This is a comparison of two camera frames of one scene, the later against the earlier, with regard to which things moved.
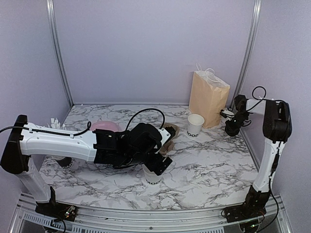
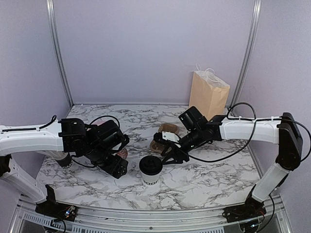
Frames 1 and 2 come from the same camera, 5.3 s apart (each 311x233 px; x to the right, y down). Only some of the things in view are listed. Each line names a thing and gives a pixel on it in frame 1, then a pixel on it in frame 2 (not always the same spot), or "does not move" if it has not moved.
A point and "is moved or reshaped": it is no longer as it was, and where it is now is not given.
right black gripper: [228, 124] → [175, 153]
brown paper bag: [209, 96] does not move
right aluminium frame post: [248, 50] does not move
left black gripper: [154, 166] → [116, 169]
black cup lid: [232, 130] is moved or reshaped
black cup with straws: [63, 162] does not move
